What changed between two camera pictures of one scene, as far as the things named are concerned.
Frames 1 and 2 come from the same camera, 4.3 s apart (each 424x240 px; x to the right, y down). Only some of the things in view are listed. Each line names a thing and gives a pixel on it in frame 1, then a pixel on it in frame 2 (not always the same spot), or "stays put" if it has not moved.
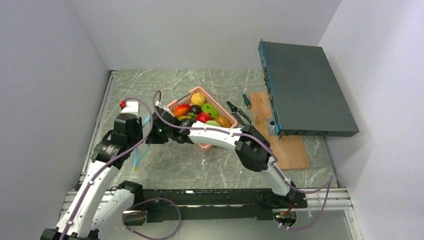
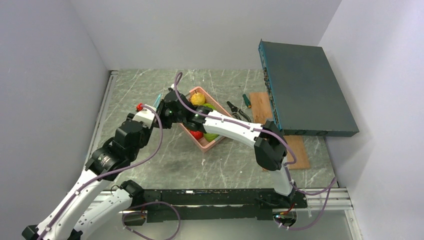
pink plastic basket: x=186 y=99 stays put
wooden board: x=290 y=150 stays put
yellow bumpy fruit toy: x=197 y=99 stays put
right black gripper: x=154 y=139 → x=162 y=106
